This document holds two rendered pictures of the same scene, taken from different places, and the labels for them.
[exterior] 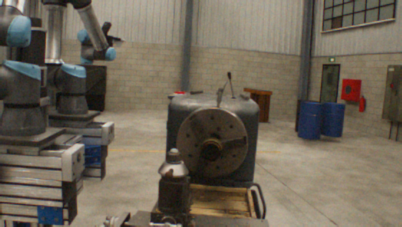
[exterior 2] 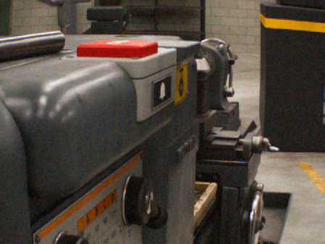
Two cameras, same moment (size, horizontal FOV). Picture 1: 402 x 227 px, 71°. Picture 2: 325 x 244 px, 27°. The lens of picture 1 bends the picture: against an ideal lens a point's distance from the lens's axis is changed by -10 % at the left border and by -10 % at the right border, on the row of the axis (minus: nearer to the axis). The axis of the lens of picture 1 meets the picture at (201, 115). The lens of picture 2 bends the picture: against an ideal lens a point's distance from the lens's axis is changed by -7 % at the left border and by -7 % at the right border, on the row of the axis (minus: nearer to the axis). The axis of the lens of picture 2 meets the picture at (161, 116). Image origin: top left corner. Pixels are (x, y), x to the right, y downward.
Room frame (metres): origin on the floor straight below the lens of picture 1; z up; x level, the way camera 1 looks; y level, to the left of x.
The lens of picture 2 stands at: (2.45, 0.29, 1.31)
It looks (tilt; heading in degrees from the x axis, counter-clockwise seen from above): 10 degrees down; 190
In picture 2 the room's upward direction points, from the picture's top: 1 degrees clockwise
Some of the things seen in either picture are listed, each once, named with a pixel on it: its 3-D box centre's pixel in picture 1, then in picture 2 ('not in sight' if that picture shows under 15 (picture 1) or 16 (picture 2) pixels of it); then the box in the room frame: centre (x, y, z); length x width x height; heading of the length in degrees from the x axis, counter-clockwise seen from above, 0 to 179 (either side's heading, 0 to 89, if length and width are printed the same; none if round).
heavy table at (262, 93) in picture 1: (255, 104); not in sight; (10.34, -1.82, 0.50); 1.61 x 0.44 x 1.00; 12
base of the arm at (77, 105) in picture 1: (72, 102); not in sight; (1.42, 0.62, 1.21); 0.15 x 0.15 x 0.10
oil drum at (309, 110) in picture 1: (310, 120); not in sight; (7.47, -2.75, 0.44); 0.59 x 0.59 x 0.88
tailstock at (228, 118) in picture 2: not in sight; (205, 84); (0.18, 0.02, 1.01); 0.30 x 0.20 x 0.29; 176
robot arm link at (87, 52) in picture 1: (89, 54); not in sight; (1.71, 0.65, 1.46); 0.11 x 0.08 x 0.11; 73
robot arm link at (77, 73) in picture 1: (72, 77); not in sight; (1.42, 0.63, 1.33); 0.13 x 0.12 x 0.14; 73
